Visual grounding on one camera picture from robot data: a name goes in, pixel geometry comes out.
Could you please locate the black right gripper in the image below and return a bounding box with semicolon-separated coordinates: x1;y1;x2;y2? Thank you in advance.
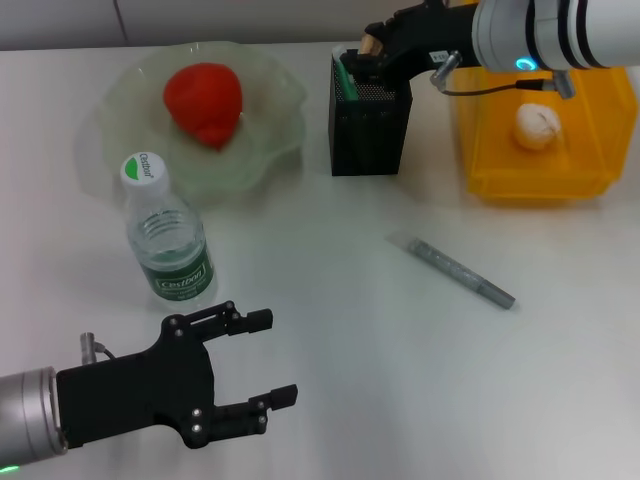
342;0;480;81

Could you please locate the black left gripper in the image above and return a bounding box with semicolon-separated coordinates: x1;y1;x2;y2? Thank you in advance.
55;300;299;450

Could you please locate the green utility knife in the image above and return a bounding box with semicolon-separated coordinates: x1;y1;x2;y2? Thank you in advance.
333;47;359;102

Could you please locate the clear bottle with green label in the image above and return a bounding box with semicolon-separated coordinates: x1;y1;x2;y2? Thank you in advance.
118;152;220;309

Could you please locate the white paper ball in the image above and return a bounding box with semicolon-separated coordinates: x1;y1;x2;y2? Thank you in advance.
512;103;564;150

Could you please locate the red-orange fruit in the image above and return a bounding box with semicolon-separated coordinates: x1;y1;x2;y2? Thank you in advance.
163;62;244;150

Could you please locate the grey glitter pen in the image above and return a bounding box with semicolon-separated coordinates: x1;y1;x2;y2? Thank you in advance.
387;234;517;311

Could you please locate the black mesh pen holder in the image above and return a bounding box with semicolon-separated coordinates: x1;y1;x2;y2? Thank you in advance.
327;48;414;177

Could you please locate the green glass fruit plate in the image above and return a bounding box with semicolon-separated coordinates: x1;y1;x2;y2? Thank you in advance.
97;42;307;211

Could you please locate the yellow plastic bin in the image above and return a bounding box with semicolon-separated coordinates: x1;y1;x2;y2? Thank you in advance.
452;67;639;201

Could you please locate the right gripper connector cable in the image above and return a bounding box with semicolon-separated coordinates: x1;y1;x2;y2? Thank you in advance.
430;49;576;100

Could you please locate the gripper connector cable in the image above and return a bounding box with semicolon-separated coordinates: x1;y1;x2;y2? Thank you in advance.
79;332;116;362
430;49;576;100

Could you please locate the left gripper connector cable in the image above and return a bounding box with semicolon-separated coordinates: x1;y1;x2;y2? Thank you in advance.
79;332;116;362

